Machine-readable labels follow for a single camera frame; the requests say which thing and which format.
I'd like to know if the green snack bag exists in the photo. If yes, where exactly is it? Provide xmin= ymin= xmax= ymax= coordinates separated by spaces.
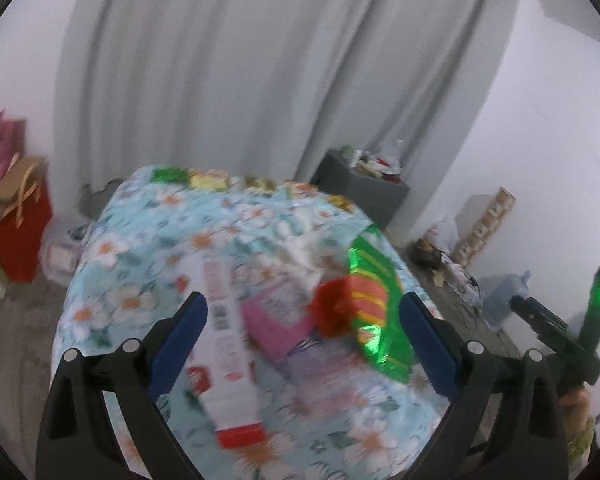
xmin=346 ymin=224 xmax=414 ymax=384

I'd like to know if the blue water jug on floor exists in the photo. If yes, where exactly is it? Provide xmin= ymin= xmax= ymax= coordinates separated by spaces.
xmin=479 ymin=271 xmax=531 ymax=330

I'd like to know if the white red long box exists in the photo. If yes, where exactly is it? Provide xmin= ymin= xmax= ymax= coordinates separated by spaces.
xmin=181 ymin=254 xmax=265 ymax=448

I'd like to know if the floral blue tablecloth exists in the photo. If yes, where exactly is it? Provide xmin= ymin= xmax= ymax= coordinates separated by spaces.
xmin=52 ymin=166 xmax=448 ymax=479

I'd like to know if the red crumpled wrapper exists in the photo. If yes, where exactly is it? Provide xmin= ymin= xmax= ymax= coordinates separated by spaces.
xmin=309 ymin=278 xmax=355 ymax=338

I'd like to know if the red gift bag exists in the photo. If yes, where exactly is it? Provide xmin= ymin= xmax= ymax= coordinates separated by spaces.
xmin=0 ymin=156 xmax=53 ymax=283

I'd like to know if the pink box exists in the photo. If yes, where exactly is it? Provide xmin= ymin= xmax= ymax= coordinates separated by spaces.
xmin=240 ymin=278 xmax=315 ymax=363

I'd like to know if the dark grey cabinet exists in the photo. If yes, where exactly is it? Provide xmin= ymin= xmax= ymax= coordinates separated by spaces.
xmin=310 ymin=150 xmax=410 ymax=229

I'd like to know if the green candy wrapper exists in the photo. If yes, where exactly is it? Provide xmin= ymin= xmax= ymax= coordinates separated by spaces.
xmin=150 ymin=166 xmax=189 ymax=185

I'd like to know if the grey curtain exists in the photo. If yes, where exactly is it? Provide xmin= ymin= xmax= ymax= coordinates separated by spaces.
xmin=50 ymin=0 xmax=482 ymax=208

